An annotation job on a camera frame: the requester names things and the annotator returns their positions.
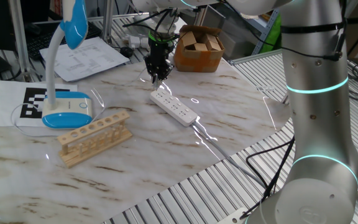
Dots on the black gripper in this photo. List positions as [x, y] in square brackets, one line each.
[158, 59]

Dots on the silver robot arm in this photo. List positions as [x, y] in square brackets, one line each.
[319, 124]

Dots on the white power strip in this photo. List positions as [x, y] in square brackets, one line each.
[174, 107]

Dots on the white plug adapter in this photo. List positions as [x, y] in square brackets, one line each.
[135, 41]

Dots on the blue and white desk lamp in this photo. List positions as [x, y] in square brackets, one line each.
[67, 119]

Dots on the black round puck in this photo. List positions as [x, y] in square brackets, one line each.
[126, 52]

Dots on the cardboard box with orange tape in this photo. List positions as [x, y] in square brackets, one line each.
[197, 59]

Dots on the printed paper sheet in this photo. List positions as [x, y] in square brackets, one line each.
[85, 59]

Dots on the wooden test tube rack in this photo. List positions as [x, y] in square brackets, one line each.
[95, 138]

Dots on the black keyboard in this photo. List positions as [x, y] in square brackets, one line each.
[42, 40]

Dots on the green cloth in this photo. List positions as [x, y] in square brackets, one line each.
[272, 34]

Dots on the aluminium frame post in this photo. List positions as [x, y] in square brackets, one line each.
[108, 21]
[20, 40]

